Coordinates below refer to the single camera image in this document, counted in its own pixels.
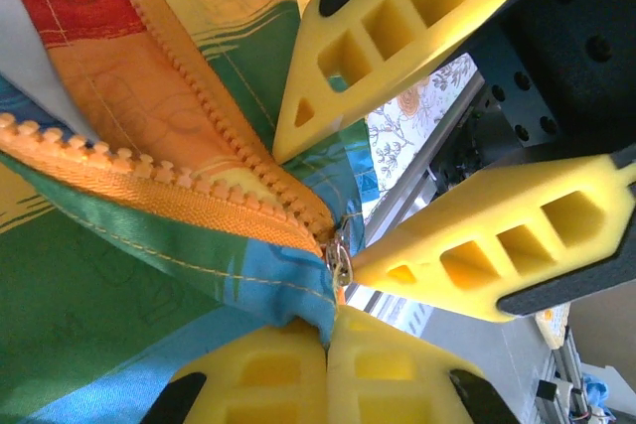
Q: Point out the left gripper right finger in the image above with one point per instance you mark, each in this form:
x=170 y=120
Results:
x=397 y=379

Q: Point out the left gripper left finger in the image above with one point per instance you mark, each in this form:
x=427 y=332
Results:
x=268 y=374

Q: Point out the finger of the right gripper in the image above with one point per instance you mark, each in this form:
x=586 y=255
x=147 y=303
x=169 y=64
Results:
x=377 y=51
x=497 y=255

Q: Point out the metal zipper slider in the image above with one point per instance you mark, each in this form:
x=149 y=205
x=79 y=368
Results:
x=340 y=257

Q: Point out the rainbow striped jacket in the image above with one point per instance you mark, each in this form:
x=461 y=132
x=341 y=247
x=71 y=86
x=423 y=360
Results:
x=124 y=270

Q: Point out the floral patterned tablecloth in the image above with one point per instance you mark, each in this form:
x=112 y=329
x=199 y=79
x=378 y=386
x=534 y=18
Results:
x=412 y=116

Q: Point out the aluminium mounting rail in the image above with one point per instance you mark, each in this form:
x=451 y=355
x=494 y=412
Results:
x=427 y=166

